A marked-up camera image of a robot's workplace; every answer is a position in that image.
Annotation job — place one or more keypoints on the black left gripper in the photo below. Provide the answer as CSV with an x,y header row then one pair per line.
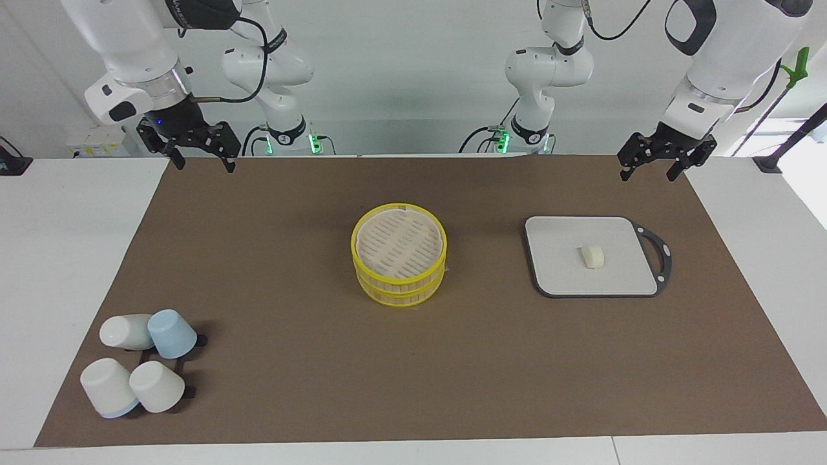
x,y
672,145

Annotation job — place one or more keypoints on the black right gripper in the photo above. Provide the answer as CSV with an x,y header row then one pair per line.
x,y
184,126

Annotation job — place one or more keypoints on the white steamed bun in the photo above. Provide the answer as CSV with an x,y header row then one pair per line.
x,y
592,256

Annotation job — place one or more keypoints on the yellow rimmed steamer lid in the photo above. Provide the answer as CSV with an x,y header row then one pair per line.
x,y
399,242

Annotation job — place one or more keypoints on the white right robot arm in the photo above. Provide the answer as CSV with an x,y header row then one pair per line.
x,y
123,39

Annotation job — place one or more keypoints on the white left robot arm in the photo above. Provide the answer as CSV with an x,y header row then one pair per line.
x,y
730,58

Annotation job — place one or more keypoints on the yellow bamboo steamer basket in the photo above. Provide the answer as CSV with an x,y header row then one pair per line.
x,y
400,296

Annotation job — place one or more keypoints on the white cardboard box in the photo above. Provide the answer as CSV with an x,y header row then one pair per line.
x,y
103,141

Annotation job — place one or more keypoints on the thin dark rod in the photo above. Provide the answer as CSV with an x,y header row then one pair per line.
x,y
762,119

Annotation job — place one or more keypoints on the grey white cutting board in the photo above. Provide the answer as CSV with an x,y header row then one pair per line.
x,y
581,278

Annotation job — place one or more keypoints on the light blue cup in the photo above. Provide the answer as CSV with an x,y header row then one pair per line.
x,y
173,332

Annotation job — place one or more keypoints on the green clip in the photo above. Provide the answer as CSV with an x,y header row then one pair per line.
x,y
798,68

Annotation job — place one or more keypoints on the black clamp device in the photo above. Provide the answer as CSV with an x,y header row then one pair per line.
x,y
14,165

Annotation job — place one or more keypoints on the white cup with blue rim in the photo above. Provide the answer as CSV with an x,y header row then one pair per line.
x,y
106,386

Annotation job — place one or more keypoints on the brown table mat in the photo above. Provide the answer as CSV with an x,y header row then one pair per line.
x,y
413,374

